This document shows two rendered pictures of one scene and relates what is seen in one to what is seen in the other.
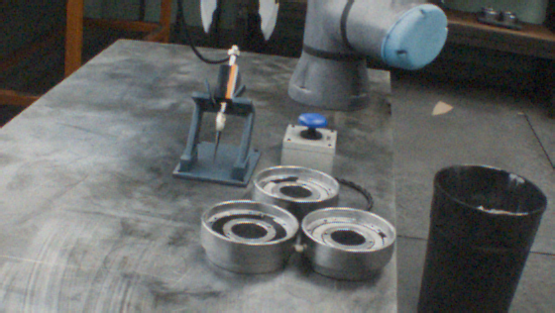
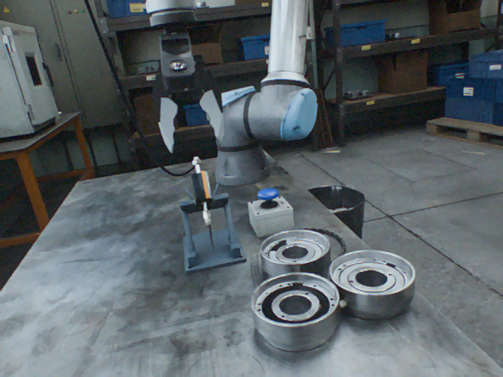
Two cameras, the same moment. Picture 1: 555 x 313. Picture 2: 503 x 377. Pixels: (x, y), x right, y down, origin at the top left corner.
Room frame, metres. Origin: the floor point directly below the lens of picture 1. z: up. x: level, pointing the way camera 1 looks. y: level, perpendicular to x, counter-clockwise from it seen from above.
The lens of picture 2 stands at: (0.40, 0.15, 1.13)
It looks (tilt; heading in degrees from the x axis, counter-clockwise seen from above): 20 degrees down; 346
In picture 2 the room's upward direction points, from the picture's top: 7 degrees counter-clockwise
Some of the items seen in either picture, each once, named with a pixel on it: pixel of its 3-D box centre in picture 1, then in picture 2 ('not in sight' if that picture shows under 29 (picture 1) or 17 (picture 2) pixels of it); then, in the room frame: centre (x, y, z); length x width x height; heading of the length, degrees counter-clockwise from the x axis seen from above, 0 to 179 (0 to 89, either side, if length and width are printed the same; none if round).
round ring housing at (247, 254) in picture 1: (248, 237); (296, 310); (0.77, 0.02, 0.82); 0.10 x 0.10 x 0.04
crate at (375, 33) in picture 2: not in sight; (354, 34); (4.34, -2.19, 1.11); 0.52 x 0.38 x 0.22; 85
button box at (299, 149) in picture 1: (309, 148); (269, 214); (1.05, -0.05, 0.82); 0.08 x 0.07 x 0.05; 175
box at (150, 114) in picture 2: not in sight; (156, 111); (4.50, -0.03, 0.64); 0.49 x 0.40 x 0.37; 90
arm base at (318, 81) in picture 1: (332, 70); (241, 158); (1.39, -0.08, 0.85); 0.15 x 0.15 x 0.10
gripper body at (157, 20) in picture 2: not in sight; (180, 55); (1.07, 0.07, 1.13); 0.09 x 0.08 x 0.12; 173
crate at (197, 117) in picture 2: not in sight; (209, 111); (4.48, -0.57, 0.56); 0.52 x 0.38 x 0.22; 82
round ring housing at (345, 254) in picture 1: (347, 244); (371, 283); (0.78, -0.09, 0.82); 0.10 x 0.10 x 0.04
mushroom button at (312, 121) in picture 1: (311, 132); (269, 203); (1.05, -0.05, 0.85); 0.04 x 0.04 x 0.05
